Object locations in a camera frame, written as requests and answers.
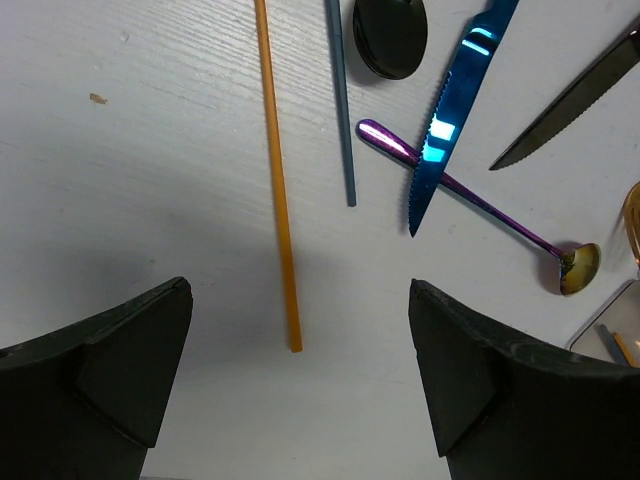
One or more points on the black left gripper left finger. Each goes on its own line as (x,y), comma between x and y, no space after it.
(87,401)

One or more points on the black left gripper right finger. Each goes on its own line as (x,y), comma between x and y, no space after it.
(506,405)

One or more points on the purple gold spoon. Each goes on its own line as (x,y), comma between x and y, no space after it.
(578,266)

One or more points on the blue knife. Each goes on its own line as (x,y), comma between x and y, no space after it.
(461,84)

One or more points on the black knife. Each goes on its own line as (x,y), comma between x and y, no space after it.
(588,87)

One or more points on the black spoon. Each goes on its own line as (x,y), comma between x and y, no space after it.
(390,36)

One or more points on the clear tiered utensil organizer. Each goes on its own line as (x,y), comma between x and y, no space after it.
(620,314)

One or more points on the gold ornate fork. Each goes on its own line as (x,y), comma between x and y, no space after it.
(631,217)

